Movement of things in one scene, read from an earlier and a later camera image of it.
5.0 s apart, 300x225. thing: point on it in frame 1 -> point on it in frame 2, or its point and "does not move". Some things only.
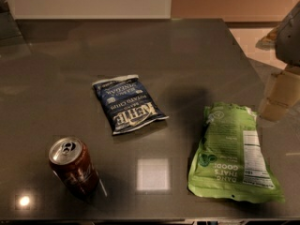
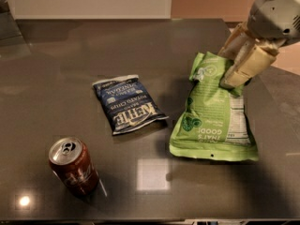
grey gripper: [290, 41] -> [274, 15]
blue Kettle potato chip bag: [127, 103] does not move
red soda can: [70, 158] does not move
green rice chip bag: [229, 160] -> [215, 124]
